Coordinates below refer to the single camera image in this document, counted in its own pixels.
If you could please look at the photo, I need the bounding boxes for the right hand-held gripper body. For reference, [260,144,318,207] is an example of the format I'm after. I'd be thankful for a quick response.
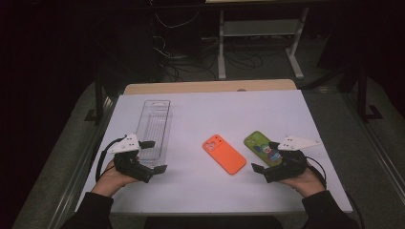
[263,135,322,184]

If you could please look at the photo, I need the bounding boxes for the right hand-held gripper black cable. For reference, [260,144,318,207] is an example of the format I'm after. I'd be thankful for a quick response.
[305,155,366,229]

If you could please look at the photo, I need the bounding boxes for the white cable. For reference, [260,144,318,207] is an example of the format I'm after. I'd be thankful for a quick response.
[154,10,201,31]

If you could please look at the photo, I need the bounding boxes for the white board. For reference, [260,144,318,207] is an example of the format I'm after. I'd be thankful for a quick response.
[75,90,353,215]

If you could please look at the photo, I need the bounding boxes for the person's right hand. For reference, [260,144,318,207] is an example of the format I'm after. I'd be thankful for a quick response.
[280,161,327,198]

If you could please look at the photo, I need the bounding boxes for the black metal stand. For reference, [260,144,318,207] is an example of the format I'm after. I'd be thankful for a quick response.
[355,61,385,124]
[84,72,111,127]

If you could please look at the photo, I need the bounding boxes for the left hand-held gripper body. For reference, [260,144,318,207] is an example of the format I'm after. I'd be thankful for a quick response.
[109,133,156,184]

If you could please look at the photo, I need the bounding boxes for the person's left hand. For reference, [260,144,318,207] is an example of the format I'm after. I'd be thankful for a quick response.
[92,157,141,198]

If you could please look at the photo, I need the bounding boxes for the black floor cables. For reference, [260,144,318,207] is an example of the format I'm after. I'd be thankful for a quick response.
[152,31,266,82]

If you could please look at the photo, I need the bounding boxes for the clear plastic tray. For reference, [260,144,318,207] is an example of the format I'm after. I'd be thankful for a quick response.
[135,99,174,169]

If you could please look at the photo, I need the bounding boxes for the wooden table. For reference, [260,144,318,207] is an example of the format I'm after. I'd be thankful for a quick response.
[123,78,298,95]

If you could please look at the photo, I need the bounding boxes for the white metal desk frame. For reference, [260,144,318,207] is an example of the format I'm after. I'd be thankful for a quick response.
[218,7,309,80]

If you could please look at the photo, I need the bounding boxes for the aluminium rail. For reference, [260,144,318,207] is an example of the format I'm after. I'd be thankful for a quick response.
[345,94,405,204]
[47,94,119,229]

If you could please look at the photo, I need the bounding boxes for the orange phone case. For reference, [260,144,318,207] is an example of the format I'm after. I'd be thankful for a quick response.
[202,134,247,176]

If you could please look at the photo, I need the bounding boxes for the green cartoon phone case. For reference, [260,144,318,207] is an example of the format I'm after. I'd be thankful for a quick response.
[244,130,285,168]

